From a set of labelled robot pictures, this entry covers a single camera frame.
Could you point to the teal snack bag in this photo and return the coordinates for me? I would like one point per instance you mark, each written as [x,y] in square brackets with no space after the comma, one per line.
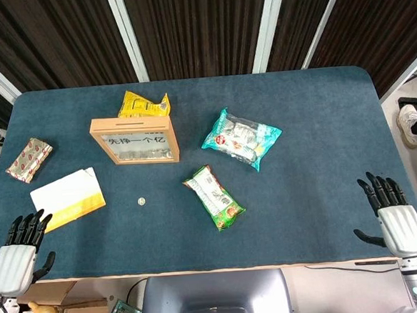
[239,138]

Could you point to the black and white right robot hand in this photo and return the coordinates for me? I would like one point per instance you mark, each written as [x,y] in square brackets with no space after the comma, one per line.
[403,227]

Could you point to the wooden coin frame box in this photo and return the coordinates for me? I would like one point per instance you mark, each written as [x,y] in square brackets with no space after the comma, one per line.
[136,142]

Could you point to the silver coin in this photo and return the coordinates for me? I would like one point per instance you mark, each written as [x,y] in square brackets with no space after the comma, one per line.
[141,201]

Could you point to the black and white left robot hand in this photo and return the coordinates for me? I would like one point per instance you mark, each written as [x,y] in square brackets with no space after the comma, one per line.
[12,265]

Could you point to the grey robot torso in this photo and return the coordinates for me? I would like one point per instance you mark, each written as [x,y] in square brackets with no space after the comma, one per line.
[215,301]

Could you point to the yellow white cloth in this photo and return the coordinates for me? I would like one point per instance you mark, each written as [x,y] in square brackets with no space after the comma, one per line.
[68,198]

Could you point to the gold red patterned packet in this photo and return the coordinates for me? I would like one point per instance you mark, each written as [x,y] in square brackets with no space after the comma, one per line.
[28,160]

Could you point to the yellow snack bag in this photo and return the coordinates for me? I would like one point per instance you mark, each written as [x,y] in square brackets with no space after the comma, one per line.
[138,105]

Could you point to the green snack bag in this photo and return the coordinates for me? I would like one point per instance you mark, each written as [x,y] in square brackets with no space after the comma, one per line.
[215,199]

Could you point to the white sneaker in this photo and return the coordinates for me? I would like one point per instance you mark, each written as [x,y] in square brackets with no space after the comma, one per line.
[410,124]

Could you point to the blue felt table cover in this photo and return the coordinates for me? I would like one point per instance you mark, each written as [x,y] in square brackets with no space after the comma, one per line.
[305,210]

